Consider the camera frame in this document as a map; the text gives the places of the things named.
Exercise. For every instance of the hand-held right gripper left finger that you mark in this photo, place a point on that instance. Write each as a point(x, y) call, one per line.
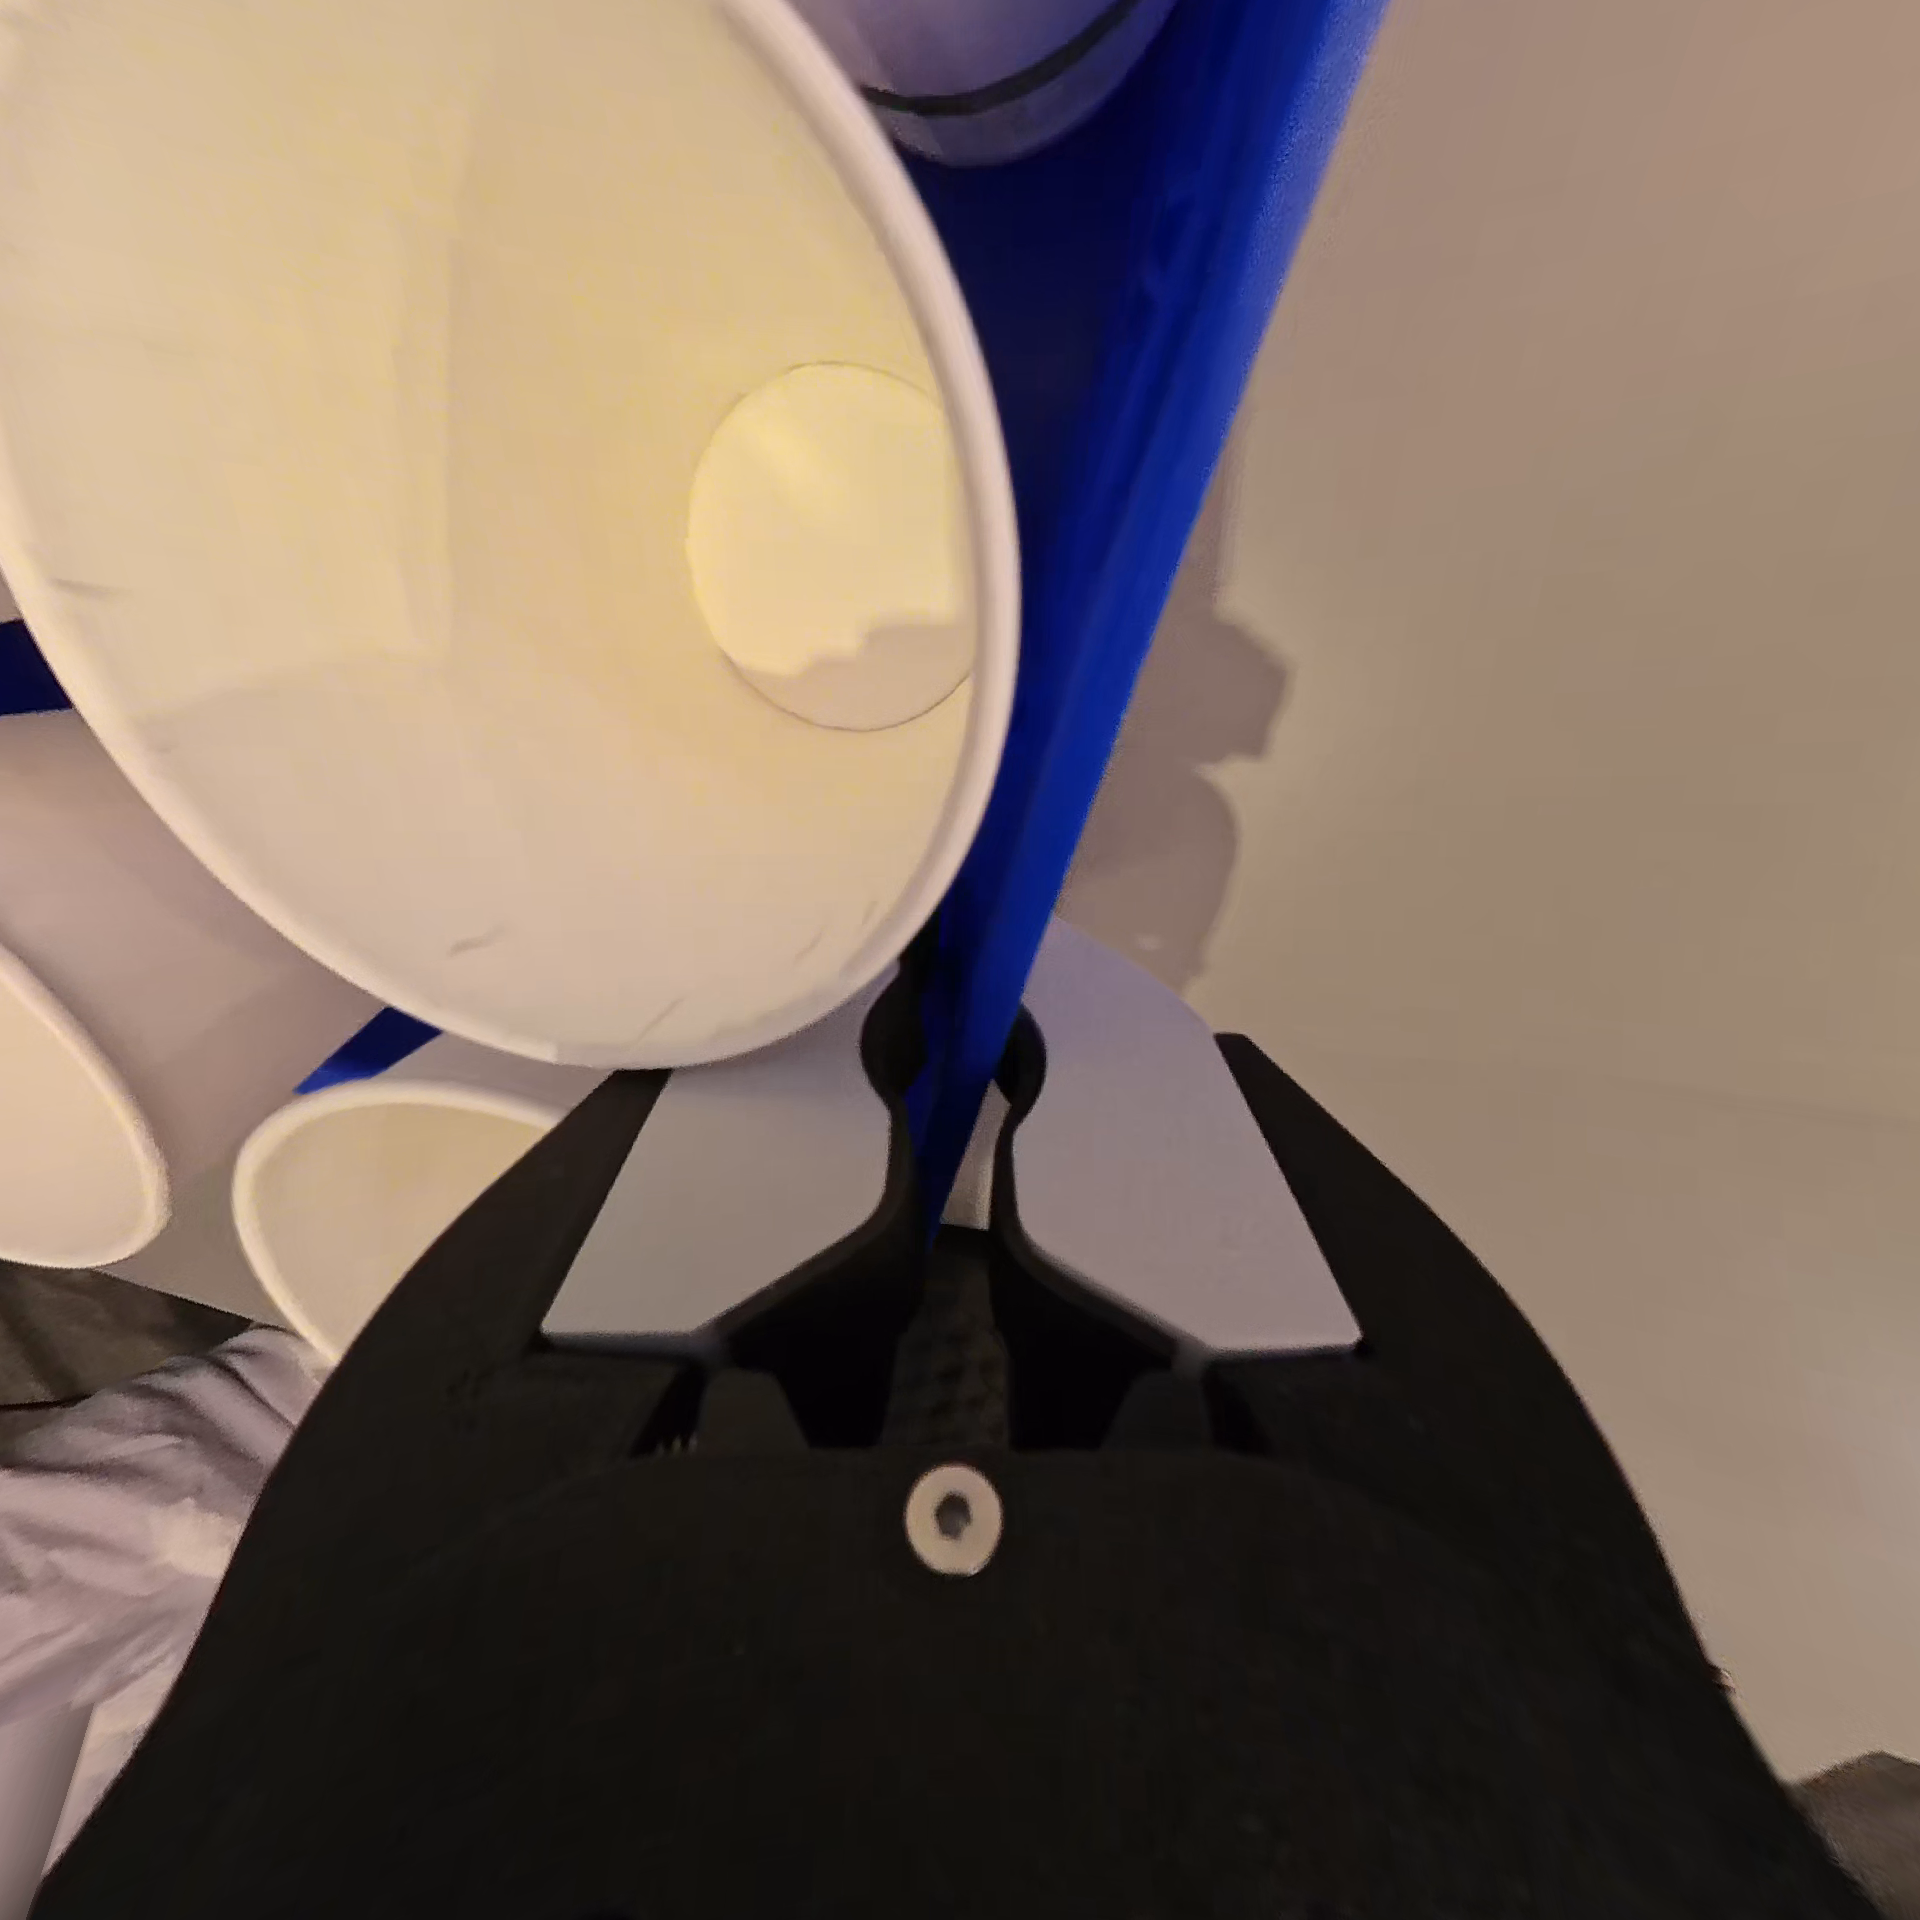
point(736, 1201)

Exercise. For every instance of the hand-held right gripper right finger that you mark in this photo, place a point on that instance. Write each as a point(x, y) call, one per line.
point(1171, 1171)

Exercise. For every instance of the blue plastic bin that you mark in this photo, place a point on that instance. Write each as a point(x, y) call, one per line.
point(1141, 362)

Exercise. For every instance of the person's leg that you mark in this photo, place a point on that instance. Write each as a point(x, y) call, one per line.
point(122, 1561)

